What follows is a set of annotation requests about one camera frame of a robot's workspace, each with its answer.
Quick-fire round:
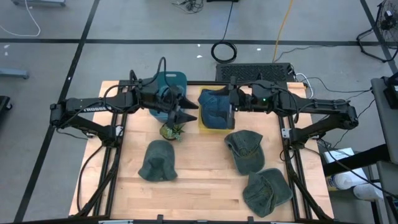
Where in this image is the black metal bar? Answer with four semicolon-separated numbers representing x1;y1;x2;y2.
322;144;391;177

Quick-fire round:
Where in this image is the grey side desk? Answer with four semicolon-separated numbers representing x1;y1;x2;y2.
371;77;398;162

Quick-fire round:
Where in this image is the yellow plastic bin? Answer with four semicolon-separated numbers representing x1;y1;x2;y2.
197;86;237;135

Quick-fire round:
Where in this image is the teal plastic bin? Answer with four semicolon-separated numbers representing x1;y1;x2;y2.
148;71;188;124

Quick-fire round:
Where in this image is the coiled black cable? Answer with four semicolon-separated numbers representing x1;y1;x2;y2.
210;41;238;64

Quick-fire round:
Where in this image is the white paper roll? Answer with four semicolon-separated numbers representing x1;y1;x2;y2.
334;169;371;191

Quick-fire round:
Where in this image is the grey table foot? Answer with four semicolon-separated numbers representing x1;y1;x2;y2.
0;68;30;80

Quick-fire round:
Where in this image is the grey metal base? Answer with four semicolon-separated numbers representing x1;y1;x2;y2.
11;0;67;7

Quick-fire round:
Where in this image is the blue denim cap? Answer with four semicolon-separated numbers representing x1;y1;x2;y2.
198;88;233;130

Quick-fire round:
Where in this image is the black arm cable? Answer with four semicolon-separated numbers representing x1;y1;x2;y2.
76;143;106;214

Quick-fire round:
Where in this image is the black power cable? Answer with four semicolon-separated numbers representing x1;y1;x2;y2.
221;1;234;43

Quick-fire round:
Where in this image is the black perforated computer case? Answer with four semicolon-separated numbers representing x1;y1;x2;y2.
215;63;295;83

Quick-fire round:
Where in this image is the white floor cable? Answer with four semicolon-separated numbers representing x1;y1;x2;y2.
0;0;42;37

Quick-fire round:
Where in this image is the yellow cable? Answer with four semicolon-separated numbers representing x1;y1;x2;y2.
272;0;295;62

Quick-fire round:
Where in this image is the green cotton cap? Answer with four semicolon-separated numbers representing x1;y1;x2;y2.
137;139;178;183
224;129;266;176
242;167;294;218

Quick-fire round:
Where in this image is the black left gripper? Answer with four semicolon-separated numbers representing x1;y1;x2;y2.
141;85;200;129

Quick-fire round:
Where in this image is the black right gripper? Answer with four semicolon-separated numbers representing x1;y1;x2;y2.
216;79;281;130

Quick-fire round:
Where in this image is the tangled black cable bundle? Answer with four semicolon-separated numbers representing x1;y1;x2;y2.
172;0;205;15

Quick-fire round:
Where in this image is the black floor object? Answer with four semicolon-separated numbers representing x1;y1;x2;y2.
0;95;13;119

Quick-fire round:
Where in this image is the black floor fan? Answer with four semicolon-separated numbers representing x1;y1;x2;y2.
356;0;398;63

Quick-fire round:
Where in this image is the black floor cable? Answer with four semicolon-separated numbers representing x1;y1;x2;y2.
306;76;374;94

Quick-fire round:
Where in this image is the potted succulent plant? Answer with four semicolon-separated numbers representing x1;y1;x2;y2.
159;122;187;142

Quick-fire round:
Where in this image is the white cardboard box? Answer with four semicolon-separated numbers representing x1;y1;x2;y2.
322;147;356;166

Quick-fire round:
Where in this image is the large black monitor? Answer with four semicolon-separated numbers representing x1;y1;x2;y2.
382;72;398;110

